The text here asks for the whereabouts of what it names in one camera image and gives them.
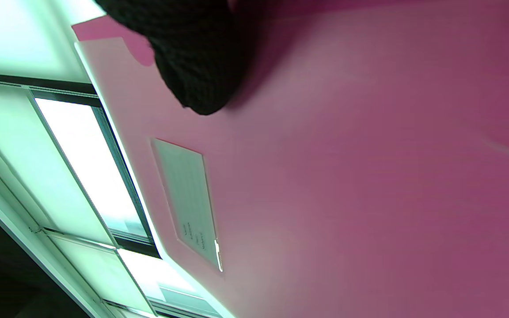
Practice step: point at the person's right hand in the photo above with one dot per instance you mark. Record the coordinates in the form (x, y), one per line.
(192, 53)

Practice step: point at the pink cardstock sheet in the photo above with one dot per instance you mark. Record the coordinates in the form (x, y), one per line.
(95, 30)

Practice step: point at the black window frame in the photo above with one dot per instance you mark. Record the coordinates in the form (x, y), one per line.
(137, 247)

